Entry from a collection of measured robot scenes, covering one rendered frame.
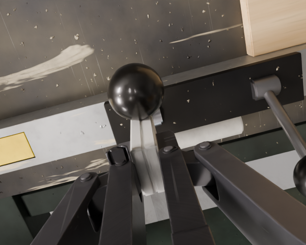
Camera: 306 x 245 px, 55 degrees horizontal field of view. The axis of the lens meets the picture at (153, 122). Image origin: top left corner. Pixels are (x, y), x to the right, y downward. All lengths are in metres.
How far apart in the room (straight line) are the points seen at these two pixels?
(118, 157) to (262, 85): 0.19
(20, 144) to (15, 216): 0.17
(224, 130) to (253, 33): 0.11
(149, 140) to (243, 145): 0.30
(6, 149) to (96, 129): 0.10
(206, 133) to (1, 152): 0.22
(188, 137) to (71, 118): 0.13
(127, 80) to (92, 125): 0.14
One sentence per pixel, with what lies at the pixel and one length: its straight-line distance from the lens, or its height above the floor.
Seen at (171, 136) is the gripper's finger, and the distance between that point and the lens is 0.18.
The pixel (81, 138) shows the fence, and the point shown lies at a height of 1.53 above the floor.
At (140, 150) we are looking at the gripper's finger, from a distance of 0.16.
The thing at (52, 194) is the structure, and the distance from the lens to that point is 0.48.
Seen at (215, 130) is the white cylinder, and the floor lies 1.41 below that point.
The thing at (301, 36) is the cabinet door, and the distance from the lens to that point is 0.36.
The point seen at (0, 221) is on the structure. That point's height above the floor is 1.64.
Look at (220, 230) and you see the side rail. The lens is 0.46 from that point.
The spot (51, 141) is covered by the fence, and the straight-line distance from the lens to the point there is 0.33.
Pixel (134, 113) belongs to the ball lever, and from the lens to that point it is 0.18.
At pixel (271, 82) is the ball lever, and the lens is 0.31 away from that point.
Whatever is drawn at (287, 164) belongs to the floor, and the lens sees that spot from 2.27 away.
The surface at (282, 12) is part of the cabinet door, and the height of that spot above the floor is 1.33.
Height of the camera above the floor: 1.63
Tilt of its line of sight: 30 degrees down
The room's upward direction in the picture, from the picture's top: 118 degrees counter-clockwise
